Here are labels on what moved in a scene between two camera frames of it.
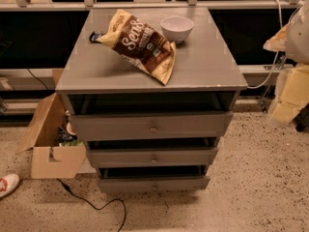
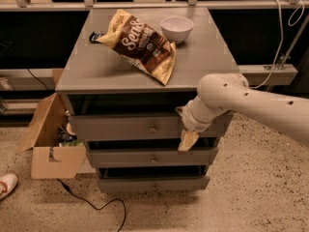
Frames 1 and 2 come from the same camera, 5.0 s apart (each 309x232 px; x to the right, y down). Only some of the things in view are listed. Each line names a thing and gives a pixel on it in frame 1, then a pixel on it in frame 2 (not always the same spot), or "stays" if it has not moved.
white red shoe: x=8 y=184 stays
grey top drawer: x=191 y=126 stays
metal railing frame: x=20 y=2 stays
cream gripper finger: x=278 y=43 to x=187 y=139
